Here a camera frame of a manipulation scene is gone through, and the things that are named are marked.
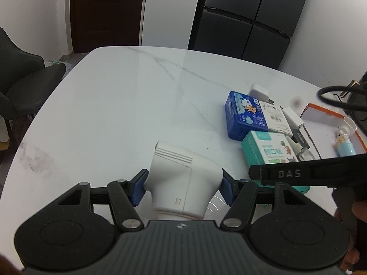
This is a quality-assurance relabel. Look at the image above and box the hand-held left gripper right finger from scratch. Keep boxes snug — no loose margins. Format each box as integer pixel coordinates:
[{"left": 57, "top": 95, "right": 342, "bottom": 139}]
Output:
[{"left": 220, "top": 168, "right": 309, "bottom": 232}]

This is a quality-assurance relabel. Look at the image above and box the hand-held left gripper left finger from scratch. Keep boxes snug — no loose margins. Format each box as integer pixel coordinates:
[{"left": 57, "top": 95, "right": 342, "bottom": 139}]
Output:
[{"left": 57, "top": 168, "right": 149, "bottom": 232}]

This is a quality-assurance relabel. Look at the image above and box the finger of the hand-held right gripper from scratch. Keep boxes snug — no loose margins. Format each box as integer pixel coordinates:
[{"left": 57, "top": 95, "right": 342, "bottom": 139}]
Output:
[{"left": 248, "top": 153, "right": 367, "bottom": 182}]

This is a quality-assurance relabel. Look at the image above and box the teal bandage box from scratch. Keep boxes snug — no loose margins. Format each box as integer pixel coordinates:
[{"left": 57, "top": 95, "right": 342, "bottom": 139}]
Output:
[{"left": 241, "top": 130, "right": 311, "bottom": 195}]

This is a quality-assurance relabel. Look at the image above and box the clear liquid bottle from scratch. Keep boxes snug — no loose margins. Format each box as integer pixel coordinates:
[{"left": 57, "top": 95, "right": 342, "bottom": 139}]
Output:
[{"left": 282, "top": 136, "right": 316, "bottom": 161}]

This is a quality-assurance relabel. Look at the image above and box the black charger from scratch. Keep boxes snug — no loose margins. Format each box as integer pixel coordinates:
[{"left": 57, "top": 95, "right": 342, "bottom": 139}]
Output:
[{"left": 291, "top": 127, "right": 311, "bottom": 149}]

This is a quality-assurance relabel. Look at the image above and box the orange-rimmed cardboard box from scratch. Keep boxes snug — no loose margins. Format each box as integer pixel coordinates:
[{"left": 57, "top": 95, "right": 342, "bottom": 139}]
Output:
[{"left": 300, "top": 102, "right": 367, "bottom": 158}]

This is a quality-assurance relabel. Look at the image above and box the blue tissue pack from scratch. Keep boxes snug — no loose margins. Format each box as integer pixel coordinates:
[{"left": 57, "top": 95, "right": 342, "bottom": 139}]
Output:
[{"left": 224, "top": 91, "right": 270, "bottom": 141}]

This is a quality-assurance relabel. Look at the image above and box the white box with green label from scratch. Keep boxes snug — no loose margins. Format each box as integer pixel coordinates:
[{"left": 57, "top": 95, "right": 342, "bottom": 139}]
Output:
[{"left": 254, "top": 99, "right": 293, "bottom": 136}]

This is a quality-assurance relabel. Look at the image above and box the person's right hand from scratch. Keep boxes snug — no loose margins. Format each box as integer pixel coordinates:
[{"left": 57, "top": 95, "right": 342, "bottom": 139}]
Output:
[{"left": 334, "top": 199, "right": 367, "bottom": 272}]

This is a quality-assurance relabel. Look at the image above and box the light blue toothpick jar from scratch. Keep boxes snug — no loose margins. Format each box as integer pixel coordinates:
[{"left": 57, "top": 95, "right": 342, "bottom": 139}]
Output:
[{"left": 334, "top": 129, "right": 359, "bottom": 157}]

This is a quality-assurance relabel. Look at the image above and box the white round-top plug-in heater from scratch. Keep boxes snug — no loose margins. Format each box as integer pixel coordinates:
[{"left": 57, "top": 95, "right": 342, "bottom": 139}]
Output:
[{"left": 341, "top": 116, "right": 357, "bottom": 131}]

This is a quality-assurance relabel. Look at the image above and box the white cube charger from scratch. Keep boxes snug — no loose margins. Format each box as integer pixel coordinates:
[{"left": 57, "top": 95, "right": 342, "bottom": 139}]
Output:
[{"left": 281, "top": 107, "right": 305, "bottom": 129}]

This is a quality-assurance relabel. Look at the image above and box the white plug adapter with prongs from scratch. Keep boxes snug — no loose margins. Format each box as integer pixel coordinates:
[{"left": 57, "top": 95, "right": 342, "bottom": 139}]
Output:
[{"left": 248, "top": 84, "right": 276, "bottom": 104}]

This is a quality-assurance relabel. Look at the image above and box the dark grey refrigerator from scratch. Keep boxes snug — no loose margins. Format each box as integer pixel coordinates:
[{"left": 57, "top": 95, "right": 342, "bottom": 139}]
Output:
[{"left": 188, "top": 0, "right": 313, "bottom": 70}]

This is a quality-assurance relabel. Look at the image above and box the dark grey chair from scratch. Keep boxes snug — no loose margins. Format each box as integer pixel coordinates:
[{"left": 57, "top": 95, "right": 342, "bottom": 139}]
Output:
[{"left": 0, "top": 27, "right": 67, "bottom": 122}]

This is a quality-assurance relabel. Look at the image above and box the dark brown door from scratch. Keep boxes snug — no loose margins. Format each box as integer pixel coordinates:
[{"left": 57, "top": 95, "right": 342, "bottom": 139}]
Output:
[{"left": 69, "top": 0, "right": 147, "bottom": 54}]

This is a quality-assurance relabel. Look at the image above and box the black wrist strap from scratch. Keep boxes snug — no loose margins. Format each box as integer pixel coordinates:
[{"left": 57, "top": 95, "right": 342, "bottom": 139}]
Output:
[{"left": 318, "top": 85, "right": 367, "bottom": 112}]

